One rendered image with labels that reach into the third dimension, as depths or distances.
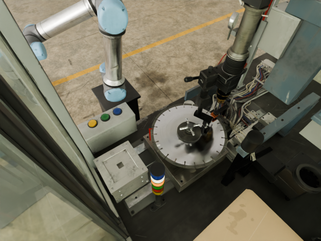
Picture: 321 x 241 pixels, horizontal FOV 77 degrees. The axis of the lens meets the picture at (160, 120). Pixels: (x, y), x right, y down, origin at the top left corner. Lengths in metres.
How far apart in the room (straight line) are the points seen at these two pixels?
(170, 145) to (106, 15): 0.58
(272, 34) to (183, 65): 2.15
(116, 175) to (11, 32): 0.62
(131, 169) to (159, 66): 2.04
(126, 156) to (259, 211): 0.65
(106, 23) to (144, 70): 1.87
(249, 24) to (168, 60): 2.23
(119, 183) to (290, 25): 0.79
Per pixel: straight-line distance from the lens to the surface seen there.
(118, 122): 1.05
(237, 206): 1.07
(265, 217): 1.10
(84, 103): 2.45
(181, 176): 0.95
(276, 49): 0.73
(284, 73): 0.76
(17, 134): 0.22
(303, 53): 0.72
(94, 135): 1.04
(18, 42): 0.58
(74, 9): 1.07
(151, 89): 2.46
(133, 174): 0.90
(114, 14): 0.89
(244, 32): 0.72
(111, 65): 1.04
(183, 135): 0.92
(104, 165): 0.94
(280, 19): 0.71
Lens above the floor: 1.73
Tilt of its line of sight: 54 degrees down
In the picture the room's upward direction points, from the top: 1 degrees clockwise
